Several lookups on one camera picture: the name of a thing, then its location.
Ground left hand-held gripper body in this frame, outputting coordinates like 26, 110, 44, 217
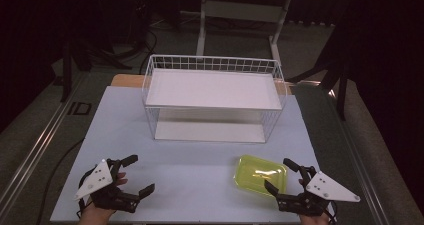
73, 158, 141, 214

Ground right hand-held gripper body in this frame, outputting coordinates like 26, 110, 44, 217
276, 166, 361, 218

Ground yellow-green plastic tray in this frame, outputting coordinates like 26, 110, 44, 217
233, 154, 289, 198

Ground white wire shelf rack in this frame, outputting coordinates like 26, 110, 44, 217
141, 53, 288, 145

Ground person's right hand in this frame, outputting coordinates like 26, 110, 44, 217
298, 178, 332, 225

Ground person's left hand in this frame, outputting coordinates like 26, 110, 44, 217
78, 171, 129, 225

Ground pale blue table sheet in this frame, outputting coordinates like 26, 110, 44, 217
49, 85, 335, 225

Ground black stand legs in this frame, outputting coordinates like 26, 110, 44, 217
285, 48, 352, 122
60, 34, 133, 103

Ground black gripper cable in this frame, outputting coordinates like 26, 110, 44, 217
76, 170, 95, 219
327, 199, 338, 225

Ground black floor cable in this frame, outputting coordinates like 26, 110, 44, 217
35, 137, 85, 225

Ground metal floor rail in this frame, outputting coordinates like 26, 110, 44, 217
328, 88, 399, 225
0, 73, 86, 214

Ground black cable bundle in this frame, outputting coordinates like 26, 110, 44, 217
138, 26, 159, 75

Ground white metal desk frame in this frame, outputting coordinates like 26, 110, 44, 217
195, 0, 295, 66

